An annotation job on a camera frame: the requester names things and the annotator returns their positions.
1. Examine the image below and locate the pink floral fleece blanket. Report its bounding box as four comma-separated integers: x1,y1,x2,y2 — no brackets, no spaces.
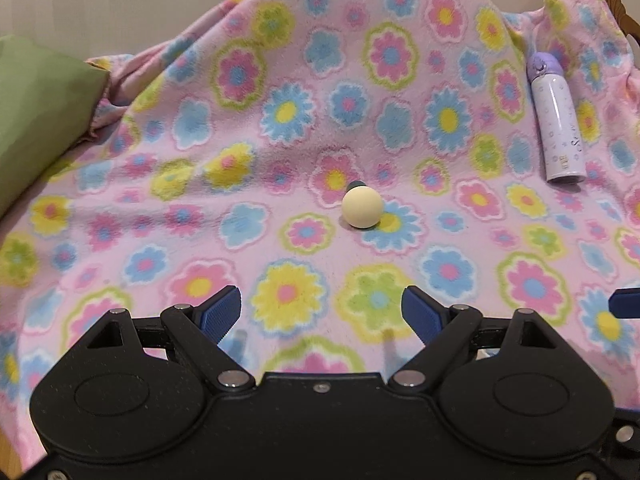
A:
0,0,640,461

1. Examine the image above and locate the brown wicker chair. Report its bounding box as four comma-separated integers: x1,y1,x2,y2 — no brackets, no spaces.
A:
590,0,640,46

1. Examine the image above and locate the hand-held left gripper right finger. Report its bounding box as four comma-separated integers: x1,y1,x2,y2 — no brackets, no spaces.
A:
389,285,581,391

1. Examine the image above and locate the cream ball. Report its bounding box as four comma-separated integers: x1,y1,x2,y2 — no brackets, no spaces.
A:
342,185,385,228

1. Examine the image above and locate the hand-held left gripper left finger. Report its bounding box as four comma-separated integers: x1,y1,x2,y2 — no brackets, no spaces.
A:
62,285,255,392

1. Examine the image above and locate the green cushion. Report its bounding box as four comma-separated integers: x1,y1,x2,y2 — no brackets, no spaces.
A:
0,34,111,216

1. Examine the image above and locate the white purple bottle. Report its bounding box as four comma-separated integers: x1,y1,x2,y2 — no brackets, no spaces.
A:
529,51,587,184

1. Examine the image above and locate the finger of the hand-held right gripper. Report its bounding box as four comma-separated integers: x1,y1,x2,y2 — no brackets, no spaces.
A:
609,288,640,319

